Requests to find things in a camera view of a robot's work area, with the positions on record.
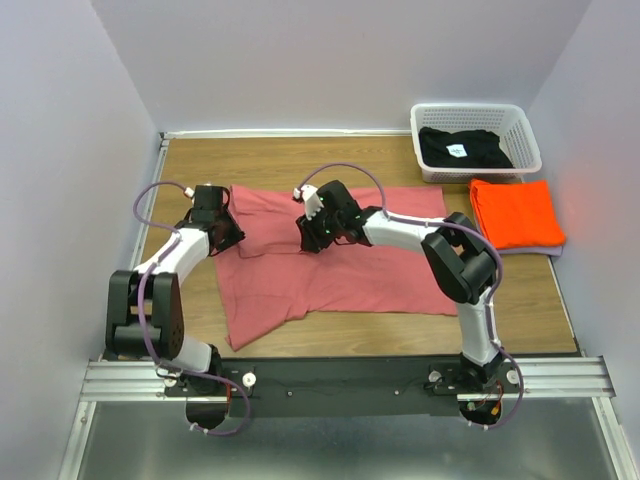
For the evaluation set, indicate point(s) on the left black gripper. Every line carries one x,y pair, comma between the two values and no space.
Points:
236,233

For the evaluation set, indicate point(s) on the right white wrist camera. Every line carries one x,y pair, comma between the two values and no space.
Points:
309,197

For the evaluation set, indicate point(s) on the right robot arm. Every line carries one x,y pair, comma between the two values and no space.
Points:
466,267

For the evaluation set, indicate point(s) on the black t shirt in basket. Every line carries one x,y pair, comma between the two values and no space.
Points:
467,149

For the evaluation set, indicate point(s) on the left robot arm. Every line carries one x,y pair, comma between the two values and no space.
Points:
144,308

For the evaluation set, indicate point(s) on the folded orange t shirt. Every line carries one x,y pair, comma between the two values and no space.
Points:
517,215

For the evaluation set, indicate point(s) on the aluminium frame rail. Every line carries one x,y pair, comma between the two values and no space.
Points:
567,410

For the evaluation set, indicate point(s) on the pink t shirt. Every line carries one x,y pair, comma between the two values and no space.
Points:
266,279

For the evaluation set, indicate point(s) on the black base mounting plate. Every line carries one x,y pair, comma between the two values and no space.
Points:
346,387

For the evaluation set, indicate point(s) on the white plastic laundry basket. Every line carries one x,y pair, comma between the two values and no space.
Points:
508,121

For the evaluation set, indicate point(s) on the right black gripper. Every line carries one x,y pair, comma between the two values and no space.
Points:
309,239

